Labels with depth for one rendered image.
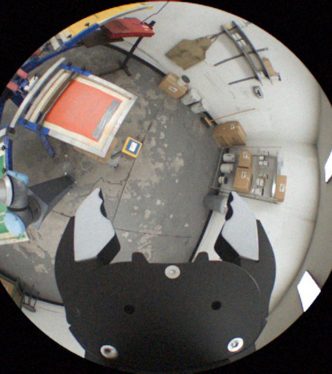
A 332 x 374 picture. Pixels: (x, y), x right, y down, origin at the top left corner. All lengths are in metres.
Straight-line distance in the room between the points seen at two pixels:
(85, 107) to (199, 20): 2.07
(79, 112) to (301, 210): 3.77
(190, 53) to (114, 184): 2.61
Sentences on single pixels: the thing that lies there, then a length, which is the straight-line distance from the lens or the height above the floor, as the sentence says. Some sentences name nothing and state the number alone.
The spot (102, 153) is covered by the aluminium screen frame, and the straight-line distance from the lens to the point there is 0.89.
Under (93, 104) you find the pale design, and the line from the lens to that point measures 1.04.
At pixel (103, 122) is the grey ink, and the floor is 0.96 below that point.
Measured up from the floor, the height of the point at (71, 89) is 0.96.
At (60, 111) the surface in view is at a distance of 1.06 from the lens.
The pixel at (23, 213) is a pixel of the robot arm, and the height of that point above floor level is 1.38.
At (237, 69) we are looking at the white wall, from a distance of 2.60.
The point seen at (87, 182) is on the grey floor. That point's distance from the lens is 1.88.
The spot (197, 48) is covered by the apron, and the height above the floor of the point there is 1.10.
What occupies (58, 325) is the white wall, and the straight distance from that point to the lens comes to 3.63.
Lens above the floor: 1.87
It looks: 55 degrees down
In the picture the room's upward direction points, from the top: 105 degrees clockwise
